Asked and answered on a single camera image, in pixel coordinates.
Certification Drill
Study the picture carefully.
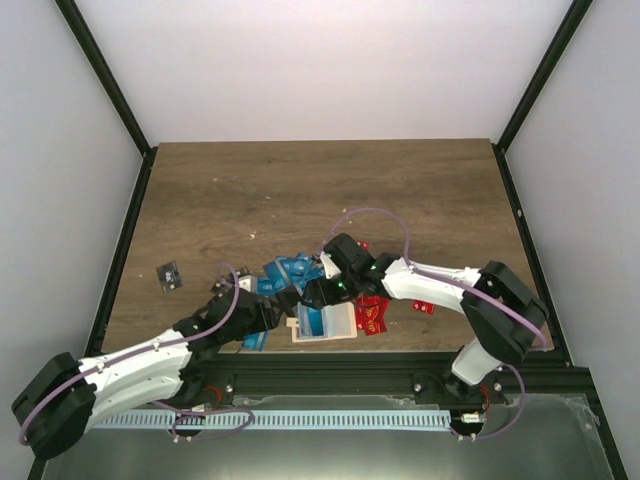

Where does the blue vip card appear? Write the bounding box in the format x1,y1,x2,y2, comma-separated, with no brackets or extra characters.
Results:
263,256,304,293
298,306,324,339

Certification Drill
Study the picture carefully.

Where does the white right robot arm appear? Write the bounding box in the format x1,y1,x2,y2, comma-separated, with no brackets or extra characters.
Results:
302,233,549,403

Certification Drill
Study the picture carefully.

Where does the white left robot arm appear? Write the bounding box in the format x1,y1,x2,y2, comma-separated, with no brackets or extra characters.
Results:
11,289,287,460

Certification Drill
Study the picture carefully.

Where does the blue striped card front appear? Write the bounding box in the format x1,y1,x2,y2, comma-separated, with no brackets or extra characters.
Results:
242,332,268,351

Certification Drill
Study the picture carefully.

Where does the red card by holder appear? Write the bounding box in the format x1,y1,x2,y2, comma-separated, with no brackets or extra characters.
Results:
354,294,390,336

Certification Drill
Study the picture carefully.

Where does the blue card top with chip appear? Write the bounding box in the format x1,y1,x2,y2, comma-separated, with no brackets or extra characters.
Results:
292,252,323,279

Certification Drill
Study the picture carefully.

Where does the red VIP card far right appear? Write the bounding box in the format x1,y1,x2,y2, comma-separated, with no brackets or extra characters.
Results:
412,300,435,315

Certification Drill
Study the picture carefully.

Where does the lone black VIP card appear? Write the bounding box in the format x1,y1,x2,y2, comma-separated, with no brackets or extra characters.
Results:
156,261,183,292

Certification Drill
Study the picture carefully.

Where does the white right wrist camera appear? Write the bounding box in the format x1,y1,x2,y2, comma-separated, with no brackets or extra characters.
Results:
319,252,341,279

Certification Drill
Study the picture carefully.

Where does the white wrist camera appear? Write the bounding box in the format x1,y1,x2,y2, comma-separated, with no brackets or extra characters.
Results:
238,275,257,293
319,252,341,279

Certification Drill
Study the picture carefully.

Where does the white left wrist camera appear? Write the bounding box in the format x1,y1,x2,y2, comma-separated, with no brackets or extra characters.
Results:
238,275,257,293

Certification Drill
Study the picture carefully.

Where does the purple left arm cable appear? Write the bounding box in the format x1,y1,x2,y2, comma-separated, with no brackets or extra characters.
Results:
18,261,254,444

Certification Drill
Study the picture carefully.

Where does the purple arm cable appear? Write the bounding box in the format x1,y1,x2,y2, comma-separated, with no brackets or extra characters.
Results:
18,261,254,444
317,206,549,441

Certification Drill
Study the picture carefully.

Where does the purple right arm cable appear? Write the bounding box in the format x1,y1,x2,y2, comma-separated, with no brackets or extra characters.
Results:
317,206,549,441

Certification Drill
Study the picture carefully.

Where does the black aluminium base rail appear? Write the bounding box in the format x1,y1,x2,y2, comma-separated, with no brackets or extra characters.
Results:
144,349,506,406

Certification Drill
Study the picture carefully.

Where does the light blue slotted cable duct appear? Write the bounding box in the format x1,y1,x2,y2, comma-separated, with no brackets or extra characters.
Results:
97,409,451,433

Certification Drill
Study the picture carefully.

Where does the black frame post right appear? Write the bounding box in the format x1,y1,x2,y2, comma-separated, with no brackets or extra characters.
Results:
495,0,593,153

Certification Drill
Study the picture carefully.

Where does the black frame post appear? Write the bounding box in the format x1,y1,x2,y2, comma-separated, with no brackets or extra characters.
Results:
55,0,153,157
495,0,593,153

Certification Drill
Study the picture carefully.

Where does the black frame post left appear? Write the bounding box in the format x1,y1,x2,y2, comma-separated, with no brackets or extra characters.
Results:
55,0,153,157

